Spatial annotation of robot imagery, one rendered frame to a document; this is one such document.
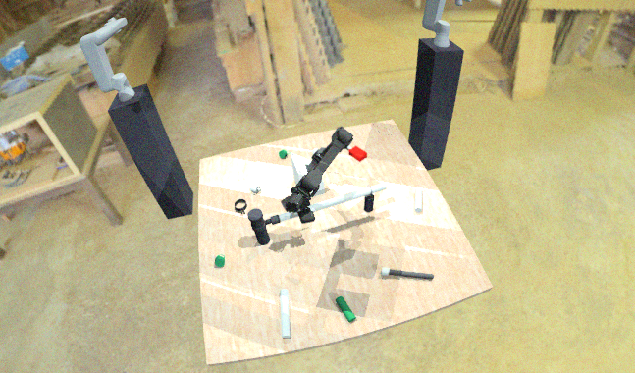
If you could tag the red block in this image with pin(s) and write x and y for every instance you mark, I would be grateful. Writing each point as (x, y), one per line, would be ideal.
(357, 153)

